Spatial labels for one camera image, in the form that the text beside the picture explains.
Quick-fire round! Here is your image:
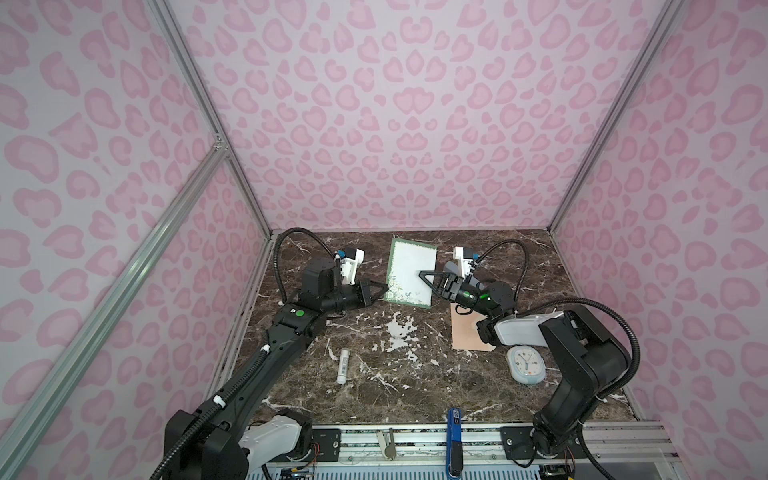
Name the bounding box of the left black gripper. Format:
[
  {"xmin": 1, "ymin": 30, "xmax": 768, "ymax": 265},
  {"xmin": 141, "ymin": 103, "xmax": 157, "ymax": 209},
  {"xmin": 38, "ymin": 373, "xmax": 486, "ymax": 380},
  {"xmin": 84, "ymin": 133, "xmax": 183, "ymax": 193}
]
[{"xmin": 321, "ymin": 277, "xmax": 389, "ymax": 317}]

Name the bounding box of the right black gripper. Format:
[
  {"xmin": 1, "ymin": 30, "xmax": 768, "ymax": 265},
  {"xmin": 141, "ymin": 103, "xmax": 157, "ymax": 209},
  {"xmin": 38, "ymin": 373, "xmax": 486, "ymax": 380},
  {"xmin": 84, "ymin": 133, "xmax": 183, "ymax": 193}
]
[{"xmin": 420, "ymin": 276, "xmax": 494, "ymax": 319}]

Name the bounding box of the green bordered floral letter paper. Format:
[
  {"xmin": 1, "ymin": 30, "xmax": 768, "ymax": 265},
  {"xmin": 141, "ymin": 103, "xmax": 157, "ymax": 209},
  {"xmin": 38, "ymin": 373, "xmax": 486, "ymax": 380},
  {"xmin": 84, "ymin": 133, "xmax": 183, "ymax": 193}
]
[{"xmin": 383, "ymin": 238, "xmax": 438, "ymax": 309}]

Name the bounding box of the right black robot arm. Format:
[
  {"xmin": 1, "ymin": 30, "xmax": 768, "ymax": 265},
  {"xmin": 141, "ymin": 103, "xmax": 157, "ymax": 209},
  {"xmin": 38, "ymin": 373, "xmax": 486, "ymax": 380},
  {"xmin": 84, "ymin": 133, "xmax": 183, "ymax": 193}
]
[{"xmin": 419, "ymin": 271, "xmax": 641, "ymax": 457}]

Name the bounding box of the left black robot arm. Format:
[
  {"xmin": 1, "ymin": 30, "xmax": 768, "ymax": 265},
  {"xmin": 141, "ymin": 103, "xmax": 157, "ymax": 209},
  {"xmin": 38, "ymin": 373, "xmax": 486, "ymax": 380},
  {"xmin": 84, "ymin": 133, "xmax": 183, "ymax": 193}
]
[{"xmin": 151, "ymin": 257, "xmax": 389, "ymax": 479}]

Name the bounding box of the pink envelope with cream flap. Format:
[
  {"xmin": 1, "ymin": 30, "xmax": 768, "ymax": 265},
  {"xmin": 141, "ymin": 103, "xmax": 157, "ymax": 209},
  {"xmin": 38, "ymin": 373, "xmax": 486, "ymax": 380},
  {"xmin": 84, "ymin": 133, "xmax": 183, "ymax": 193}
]
[{"xmin": 450, "ymin": 303, "xmax": 495, "ymax": 352}]

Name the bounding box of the white glue stick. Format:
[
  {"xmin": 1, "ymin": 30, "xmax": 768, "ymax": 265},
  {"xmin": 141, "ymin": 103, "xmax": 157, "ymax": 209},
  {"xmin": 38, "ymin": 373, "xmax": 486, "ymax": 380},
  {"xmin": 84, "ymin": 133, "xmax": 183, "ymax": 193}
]
[{"xmin": 336, "ymin": 348, "xmax": 350, "ymax": 385}]

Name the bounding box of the beige hanging tag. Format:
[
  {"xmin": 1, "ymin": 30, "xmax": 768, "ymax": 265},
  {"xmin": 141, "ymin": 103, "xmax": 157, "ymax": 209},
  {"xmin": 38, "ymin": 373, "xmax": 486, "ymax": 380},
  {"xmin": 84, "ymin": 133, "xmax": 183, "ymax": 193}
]
[{"xmin": 376, "ymin": 428, "xmax": 397, "ymax": 461}]

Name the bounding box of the blue black clip tool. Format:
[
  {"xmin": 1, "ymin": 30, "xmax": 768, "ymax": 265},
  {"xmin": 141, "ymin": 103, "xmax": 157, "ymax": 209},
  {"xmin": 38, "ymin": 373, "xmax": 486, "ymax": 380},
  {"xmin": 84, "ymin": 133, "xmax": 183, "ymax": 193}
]
[{"xmin": 446, "ymin": 408, "xmax": 464, "ymax": 480}]

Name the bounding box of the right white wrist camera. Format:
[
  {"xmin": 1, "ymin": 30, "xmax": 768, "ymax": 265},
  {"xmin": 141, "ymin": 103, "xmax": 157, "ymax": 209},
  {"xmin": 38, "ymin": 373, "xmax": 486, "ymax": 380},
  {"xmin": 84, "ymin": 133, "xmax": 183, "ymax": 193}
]
[{"xmin": 453, "ymin": 246, "xmax": 479, "ymax": 278}]

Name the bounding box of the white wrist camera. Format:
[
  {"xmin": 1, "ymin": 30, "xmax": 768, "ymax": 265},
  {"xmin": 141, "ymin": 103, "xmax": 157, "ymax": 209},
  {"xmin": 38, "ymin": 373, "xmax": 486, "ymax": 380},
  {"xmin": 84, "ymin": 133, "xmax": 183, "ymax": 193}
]
[
  {"xmin": 453, "ymin": 246, "xmax": 479, "ymax": 278},
  {"xmin": 337, "ymin": 248, "xmax": 365, "ymax": 285}
]

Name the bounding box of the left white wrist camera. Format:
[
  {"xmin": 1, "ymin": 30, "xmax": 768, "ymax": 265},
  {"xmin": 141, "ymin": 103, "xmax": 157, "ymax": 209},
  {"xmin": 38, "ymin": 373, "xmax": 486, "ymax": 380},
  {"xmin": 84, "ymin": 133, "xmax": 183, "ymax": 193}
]
[{"xmin": 337, "ymin": 248, "xmax": 365, "ymax": 285}]

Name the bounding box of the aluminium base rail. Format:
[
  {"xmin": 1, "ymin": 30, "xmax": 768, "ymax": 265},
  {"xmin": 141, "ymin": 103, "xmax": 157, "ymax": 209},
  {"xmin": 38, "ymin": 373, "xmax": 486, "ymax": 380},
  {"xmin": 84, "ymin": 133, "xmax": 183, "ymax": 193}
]
[{"xmin": 257, "ymin": 419, "xmax": 679, "ymax": 480}]

